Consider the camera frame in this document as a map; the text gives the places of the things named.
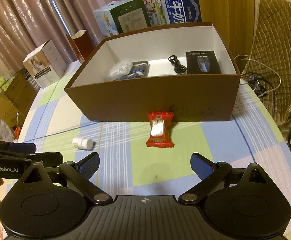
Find white pill bottle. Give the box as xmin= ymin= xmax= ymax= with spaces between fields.
xmin=72 ymin=137 xmax=94 ymax=150

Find red snack packet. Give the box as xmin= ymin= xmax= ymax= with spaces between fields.
xmin=146 ymin=112 xmax=174 ymax=148

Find black usb cable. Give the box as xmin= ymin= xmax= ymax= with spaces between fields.
xmin=168 ymin=55 xmax=188 ymax=75

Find black Flyco shaver box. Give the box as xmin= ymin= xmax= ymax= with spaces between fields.
xmin=186 ymin=50 xmax=221 ymax=74

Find clear floss pick box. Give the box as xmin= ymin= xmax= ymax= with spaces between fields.
xmin=106 ymin=61 xmax=133 ymax=81

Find knitted grey patterned sock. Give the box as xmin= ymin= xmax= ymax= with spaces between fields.
xmin=117 ymin=61 xmax=150 ymax=80

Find brown cardboard cartons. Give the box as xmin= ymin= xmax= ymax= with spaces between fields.
xmin=0 ymin=68 xmax=38 ymax=129

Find plaid tablecloth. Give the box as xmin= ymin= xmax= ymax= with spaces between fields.
xmin=18 ymin=62 xmax=291 ymax=230

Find white appliance box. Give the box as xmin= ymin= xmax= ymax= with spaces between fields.
xmin=23 ymin=40 xmax=67 ymax=88

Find brown cardboard storage box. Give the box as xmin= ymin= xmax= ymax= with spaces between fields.
xmin=65 ymin=22 xmax=240 ymax=121

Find dark red gift box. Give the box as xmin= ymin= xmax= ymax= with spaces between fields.
xmin=66 ymin=30 xmax=94 ymax=63

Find quilted olive chair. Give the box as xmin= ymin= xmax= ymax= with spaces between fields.
xmin=244 ymin=0 xmax=291 ymax=125

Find pink curtain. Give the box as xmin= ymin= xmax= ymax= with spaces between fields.
xmin=0 ymin=0 xmax=120 ymax=74

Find green white product box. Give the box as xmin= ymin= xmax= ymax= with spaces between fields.
xmin=93 ymin=0 xmax=151 ymax=37

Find blue milk carton box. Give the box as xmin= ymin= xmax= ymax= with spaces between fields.
xmin=143 ymin=0 xmax=202 ymax=26

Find white power cable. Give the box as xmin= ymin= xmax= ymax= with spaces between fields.
xmin=234 ymin=54 xmax=282 ymax=98

